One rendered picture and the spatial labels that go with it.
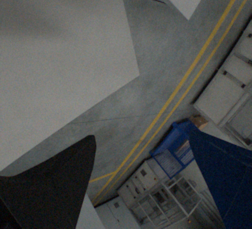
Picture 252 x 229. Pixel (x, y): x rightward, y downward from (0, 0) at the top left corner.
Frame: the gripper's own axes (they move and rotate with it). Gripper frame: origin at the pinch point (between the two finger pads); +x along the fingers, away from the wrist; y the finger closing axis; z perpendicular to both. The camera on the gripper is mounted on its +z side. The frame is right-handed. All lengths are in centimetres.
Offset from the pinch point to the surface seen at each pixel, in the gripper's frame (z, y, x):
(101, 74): 2.4, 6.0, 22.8
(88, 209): -225, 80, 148
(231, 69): -24, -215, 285
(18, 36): 9.4, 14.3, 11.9
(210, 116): -129, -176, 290
